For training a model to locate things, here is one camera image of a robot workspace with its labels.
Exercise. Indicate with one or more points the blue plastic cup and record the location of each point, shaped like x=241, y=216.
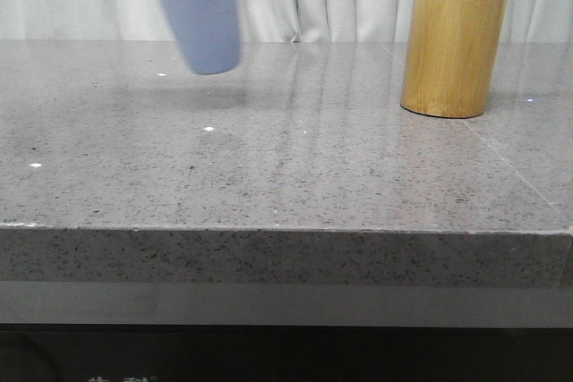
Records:
x=207, y=33

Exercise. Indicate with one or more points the bamboo cylindrical holder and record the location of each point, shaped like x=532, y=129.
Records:
x=451, y=51

